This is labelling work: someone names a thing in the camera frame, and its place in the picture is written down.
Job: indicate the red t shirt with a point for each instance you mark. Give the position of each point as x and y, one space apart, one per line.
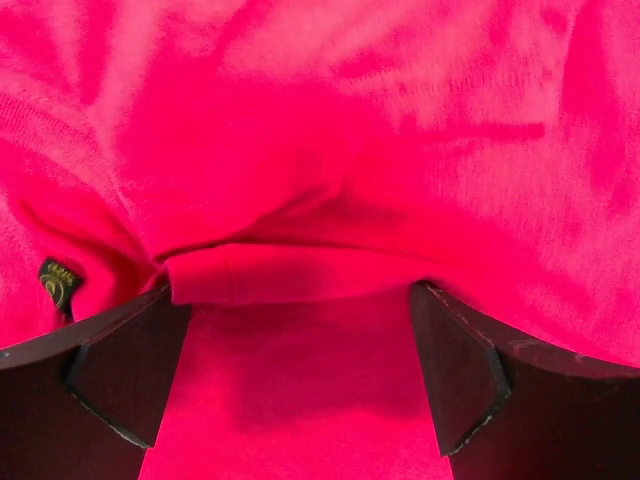
292 167

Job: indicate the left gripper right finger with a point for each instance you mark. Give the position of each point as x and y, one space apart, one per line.
506 405

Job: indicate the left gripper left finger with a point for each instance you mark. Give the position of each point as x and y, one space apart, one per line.
87 401

